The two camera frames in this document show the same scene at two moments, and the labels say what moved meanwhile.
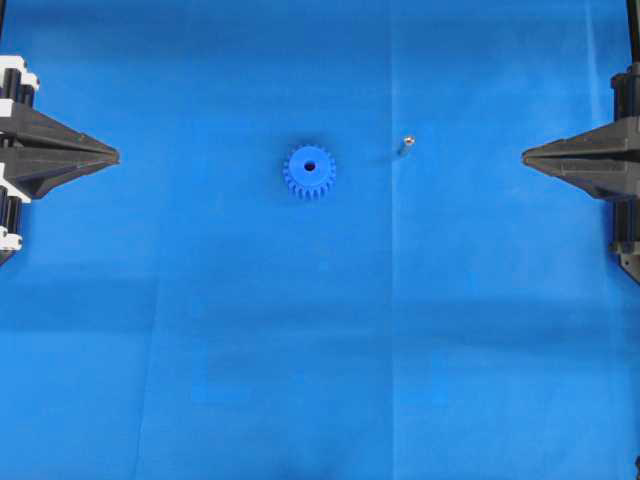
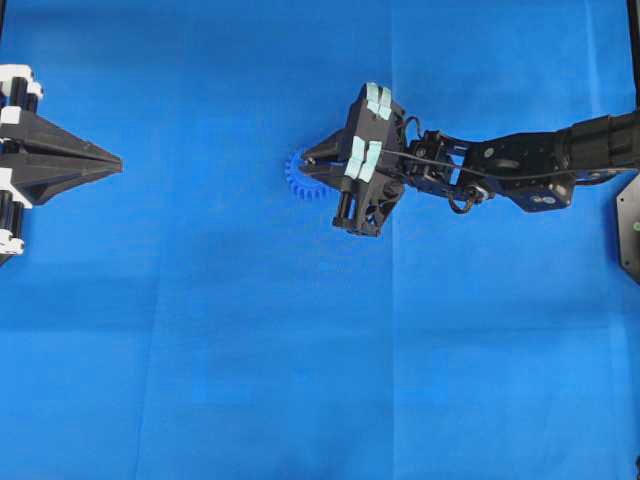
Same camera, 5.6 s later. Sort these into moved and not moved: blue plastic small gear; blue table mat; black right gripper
Moved: black right gripper
Not moved: blue plastic small gear; blue table mat
